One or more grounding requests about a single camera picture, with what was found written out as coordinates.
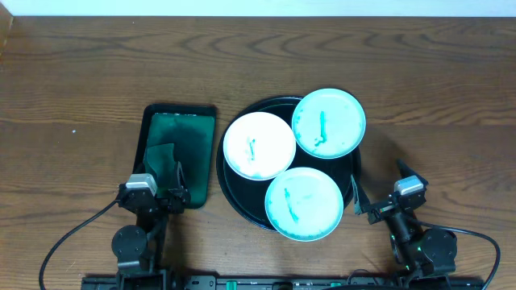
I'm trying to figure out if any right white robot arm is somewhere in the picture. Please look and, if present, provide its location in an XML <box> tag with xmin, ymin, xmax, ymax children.
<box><xmin>352</xmin><ymin>160</ymin><xmax>457</xmax><ymax>278</ymax></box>

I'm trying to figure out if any white plate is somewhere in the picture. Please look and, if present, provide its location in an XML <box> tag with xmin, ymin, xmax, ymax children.
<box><xmin>223</xmin><ymin>112</ymin><xmax>297</xmax><ymax>181</ymax></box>

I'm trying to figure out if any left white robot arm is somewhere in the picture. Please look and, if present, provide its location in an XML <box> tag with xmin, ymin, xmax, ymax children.
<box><xmin>111</xmin><ymin>162</ymin><xmax>190</xmax><ymax>289</ymax></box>

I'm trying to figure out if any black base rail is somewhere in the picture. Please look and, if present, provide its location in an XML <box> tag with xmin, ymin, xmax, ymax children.
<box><xmin>81</xmin><ymin>275</ymin><xmax>483</xmax><ymax>290</ymax></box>

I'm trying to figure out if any black rectangular sponge tray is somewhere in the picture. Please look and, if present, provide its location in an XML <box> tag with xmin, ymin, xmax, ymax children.
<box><xmin>132</xmin><ymin>103</ymin><xmax>217</xmax><ymax>209</ymax></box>

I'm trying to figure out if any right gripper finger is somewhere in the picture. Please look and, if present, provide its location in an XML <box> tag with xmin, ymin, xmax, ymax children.
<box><xmin>351</xmin><ymin>175</ymin><xmax>370</xmax><ymax>215</ymax></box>
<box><xmin>396</xmin><ymin>159</ymin><xmax>428</xmax><ymax>185</ymax></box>

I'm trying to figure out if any mint green plate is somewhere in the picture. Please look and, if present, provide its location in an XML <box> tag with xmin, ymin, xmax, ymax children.
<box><xmin>291</xmin><ymin>89</ymin><xmax>366</xmax><ymax>160</ymax></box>
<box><xmin>264</xmin><ymin>167</ymin><xmax>344</xmax><ymax>242</ymax></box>

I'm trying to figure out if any green sponge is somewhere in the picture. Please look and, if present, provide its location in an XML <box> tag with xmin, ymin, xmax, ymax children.
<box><xmin>144</xmin><ymin>143</ymin><xmax>176</xmax><ymax>197</ymax></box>

